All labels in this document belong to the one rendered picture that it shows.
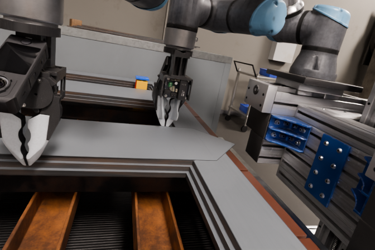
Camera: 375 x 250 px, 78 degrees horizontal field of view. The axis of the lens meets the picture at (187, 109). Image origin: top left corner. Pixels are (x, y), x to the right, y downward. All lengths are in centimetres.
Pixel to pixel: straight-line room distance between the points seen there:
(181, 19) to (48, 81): 30
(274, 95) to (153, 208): 49
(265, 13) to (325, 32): 39
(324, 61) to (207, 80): 72
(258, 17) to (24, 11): 40
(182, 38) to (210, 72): 87
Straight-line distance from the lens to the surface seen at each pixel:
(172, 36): 55
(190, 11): 55
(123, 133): 55
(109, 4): 386
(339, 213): 73
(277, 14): 54
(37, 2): 37
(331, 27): 89
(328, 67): 88
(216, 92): 144
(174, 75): 53
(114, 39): 130
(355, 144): 69
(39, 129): 40
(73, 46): 132
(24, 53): 36
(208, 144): 56
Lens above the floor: 106
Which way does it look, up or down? 15 degrees down
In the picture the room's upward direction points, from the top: 11 degrees clockwise
